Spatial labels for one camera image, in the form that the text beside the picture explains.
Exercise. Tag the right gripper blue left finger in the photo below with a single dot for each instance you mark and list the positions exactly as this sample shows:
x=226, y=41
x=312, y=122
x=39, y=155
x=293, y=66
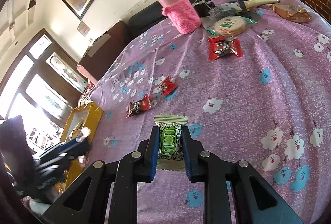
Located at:
x=136, y=167

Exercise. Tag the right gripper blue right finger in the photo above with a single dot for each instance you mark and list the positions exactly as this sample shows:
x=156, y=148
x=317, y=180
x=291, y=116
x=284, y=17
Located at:
x=205, y=167

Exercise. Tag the green white candy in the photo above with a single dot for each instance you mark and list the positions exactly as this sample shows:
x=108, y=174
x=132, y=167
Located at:
x=170, y=156

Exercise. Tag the black red brown-sugar candy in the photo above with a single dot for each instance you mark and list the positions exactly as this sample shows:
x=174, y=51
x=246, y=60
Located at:
x=138, y=107

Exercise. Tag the small red candy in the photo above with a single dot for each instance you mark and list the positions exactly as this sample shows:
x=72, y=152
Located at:
x=167, y=86

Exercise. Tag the yellow cardboard box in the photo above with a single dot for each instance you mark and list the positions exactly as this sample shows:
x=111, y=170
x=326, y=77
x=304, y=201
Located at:
x=81, y=123

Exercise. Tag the purple floral tablecloth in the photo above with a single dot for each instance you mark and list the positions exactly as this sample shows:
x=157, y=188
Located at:
x=270, y=107

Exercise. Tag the red candy pack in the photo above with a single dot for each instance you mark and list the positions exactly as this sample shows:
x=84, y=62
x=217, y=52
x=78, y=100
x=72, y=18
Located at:
x=219, y=47

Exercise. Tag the brown pink armchair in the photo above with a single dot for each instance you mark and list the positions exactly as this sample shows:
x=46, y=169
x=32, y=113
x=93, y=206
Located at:
x=101, y=55

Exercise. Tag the round rice cracker pack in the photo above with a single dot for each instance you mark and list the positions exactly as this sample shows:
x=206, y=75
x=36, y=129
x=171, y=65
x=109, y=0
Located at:
x=230, y=26

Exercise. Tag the pink knit-sleeved bottle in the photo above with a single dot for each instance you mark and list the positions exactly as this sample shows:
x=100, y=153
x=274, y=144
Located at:
x=182, y=14

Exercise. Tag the cream horn-shaped object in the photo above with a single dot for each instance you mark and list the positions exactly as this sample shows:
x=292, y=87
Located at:
x=256, y=3

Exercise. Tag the brown bread bag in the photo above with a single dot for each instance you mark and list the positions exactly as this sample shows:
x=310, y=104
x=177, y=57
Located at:
x=293, y=13

